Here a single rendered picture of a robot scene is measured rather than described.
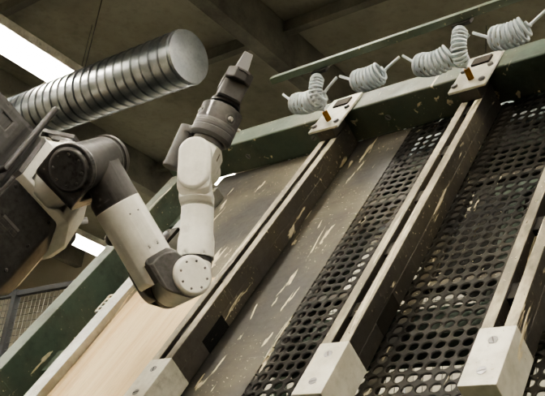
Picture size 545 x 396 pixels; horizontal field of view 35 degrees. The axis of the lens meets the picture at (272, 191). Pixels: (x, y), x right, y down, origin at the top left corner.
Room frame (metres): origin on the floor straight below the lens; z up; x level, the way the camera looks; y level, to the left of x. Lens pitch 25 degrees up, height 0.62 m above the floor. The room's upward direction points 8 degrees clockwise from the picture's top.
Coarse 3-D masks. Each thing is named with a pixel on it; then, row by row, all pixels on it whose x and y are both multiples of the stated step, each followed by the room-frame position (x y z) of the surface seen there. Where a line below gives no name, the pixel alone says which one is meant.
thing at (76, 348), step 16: (176, 224) 2.33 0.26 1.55; (176, 240) 2.28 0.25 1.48; (128, 288) 2.18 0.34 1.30; (112, 304) 2.16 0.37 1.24; (96, 320) 2.15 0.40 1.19; (80, 336) 2.13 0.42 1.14; (96, 336) 2.12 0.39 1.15; (64, 352) 2.11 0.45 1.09; (80, 352) 2.10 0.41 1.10; (48, 368) 2.09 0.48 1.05; (64, 368) 2.07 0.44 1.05; (48, 384) 2.05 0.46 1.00
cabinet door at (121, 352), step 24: (120, 312) 2.16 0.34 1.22; (144, 312) 2.09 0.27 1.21; (168, 312) 2.02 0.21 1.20; (120, 336) 2.07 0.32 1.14; (144, 336) 2.00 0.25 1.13; (168, 336) 1.93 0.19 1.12; (96, 360) 2.05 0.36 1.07; (120, 360) 1.98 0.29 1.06; (144, 360) 1.92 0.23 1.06; (72, 384) 2.02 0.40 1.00; (96, 384) 1.96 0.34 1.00; (120, 384) 1.90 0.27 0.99
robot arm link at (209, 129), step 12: (204, 120) 1.53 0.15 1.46; (180, 132) 1.56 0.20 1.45; (192, 132) 1.56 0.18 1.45; (204, 132) 1.53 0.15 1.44; (216, 132) 1.53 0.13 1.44; (228, 132) 1.54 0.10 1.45; (180, 144) 1.56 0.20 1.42; (216, 144) 1.55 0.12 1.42; (228, 144) 1.56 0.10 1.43; (168, 156) 1.57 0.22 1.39; (216, 156) 1.55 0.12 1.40; (168, 168) 1.60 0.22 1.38; (216, 168) 1.59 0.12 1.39; (216, 180) 1.62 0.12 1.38
